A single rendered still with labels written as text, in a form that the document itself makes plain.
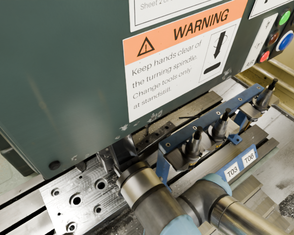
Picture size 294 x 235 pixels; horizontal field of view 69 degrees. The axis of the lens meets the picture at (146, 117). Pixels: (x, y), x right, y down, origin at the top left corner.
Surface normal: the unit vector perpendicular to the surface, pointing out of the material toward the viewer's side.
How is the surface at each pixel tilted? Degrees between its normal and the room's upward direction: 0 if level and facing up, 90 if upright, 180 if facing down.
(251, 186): 7
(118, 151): 60
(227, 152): 0
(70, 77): 90
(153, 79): 90
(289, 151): 24
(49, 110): 90
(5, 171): 0
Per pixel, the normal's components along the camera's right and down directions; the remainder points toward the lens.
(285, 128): -0.33, -0.40
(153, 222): -0.47, -0.23
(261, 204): 0.13, -0.68
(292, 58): -0.81, 0.44
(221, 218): -0.77, -0.28
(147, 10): 0.58, 0.64
